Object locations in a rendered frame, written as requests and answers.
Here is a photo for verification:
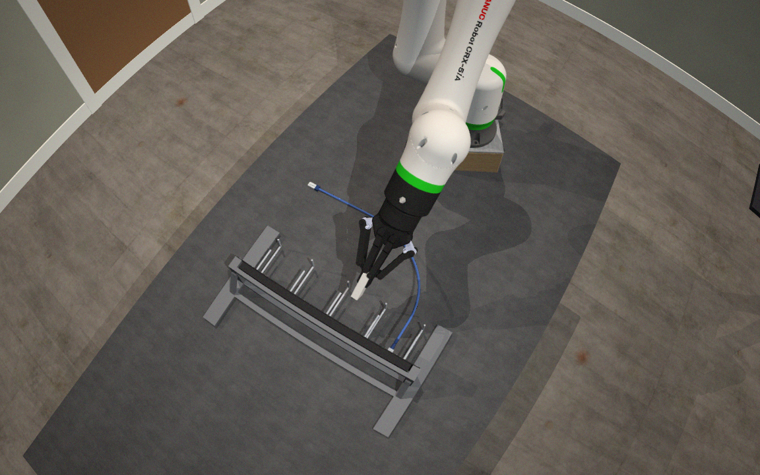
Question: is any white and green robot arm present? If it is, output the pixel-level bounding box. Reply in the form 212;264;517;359
384;0;516;217

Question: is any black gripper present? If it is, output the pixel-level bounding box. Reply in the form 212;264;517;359
351;199;421;300

